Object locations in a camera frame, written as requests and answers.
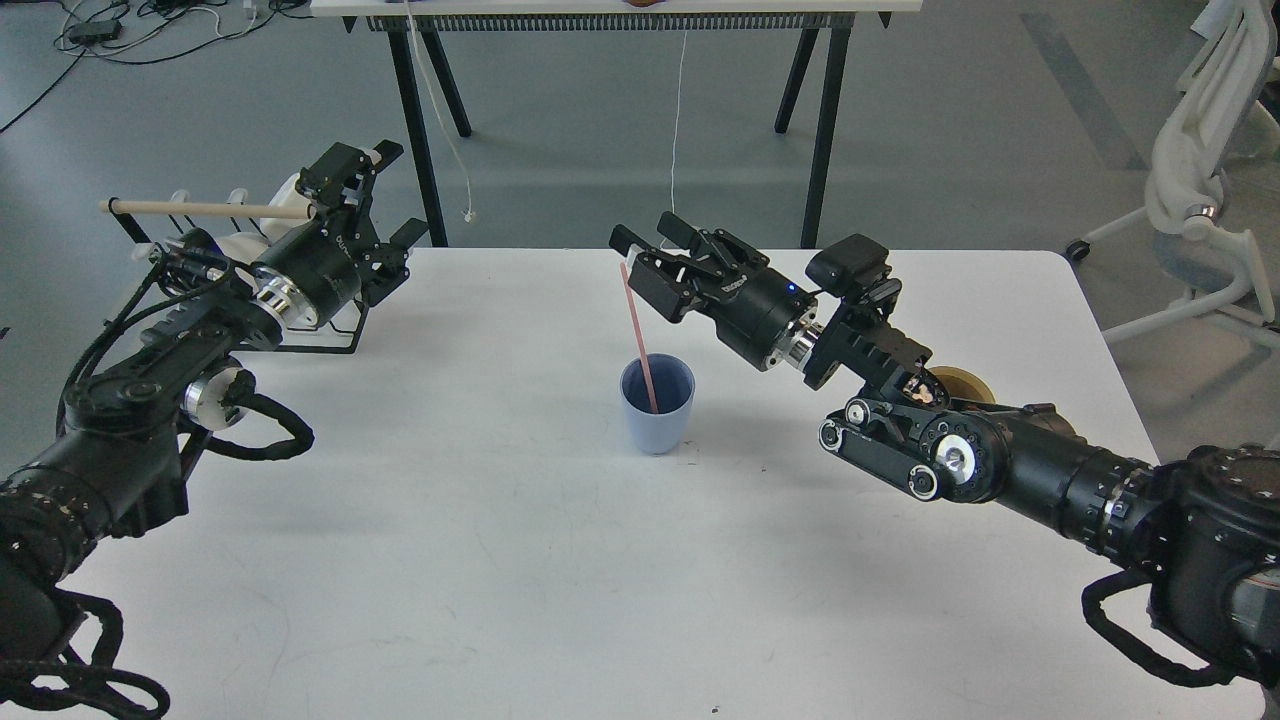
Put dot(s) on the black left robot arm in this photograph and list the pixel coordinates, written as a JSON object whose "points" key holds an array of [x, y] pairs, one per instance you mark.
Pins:
{"points": [[161, 386]]}

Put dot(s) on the blue plastic cup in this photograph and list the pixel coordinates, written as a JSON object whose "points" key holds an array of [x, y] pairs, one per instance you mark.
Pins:
{"points": [[656, 430]]}

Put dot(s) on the white jug on rack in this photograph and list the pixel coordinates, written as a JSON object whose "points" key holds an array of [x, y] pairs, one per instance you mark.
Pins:
{"points": [[286, 197]]}

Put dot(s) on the background table with black legs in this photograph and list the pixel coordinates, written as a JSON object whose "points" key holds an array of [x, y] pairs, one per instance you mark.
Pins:
{"points": [[577, 131]]}

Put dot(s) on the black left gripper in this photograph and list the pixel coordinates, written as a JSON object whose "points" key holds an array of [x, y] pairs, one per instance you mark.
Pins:
{"points": [[336, 256]]}

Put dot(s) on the pink chopstick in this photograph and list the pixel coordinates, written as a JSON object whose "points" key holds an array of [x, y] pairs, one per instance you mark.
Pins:
{"points": [[642, 354]]}

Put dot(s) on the black wire cup rack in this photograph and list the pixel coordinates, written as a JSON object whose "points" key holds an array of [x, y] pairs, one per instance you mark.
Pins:
{"points": [[185, 230]]}

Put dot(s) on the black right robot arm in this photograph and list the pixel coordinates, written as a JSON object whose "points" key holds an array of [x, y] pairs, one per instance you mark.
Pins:
{"points": [[1194, 598]]}

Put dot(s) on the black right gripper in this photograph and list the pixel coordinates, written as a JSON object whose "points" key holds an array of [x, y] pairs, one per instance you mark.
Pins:
{"points": [[755, 309]]}

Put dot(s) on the bamboo cylinder holder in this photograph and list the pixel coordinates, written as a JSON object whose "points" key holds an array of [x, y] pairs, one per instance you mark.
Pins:
{"points": [[962, 384]]}

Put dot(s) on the white cup on rack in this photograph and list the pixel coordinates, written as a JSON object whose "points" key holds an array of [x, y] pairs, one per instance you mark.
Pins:
{"points": [[244, 247]]}

